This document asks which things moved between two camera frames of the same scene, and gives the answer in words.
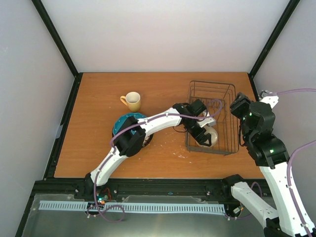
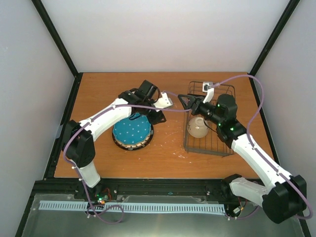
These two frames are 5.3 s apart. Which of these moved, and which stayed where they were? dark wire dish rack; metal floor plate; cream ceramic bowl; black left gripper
Moved: black left gripper; cream ceramic bowl
Stayed: dark wire dish rack; metal floor plate
